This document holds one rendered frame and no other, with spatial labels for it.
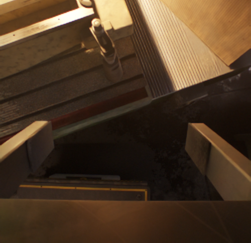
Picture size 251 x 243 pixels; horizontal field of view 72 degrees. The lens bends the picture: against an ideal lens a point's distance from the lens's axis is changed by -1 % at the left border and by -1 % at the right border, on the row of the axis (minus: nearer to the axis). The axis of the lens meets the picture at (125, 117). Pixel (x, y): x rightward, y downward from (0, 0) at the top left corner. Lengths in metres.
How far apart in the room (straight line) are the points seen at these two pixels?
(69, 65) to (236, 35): 0.68
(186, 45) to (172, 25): 0.11
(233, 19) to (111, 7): 0.44
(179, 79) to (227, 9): 0.30
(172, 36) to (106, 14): 0.34
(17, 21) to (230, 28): 0.77
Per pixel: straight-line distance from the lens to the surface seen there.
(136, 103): 0.75
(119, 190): 1.27
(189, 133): 0.16
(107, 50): 0.57
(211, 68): 0.87
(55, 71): 0.86
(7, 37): 0.68
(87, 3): 0.48
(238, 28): 0.82
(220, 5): 0.82
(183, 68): 0.84
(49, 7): 0.77
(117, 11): 0.70
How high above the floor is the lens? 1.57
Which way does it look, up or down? 83 degrees down
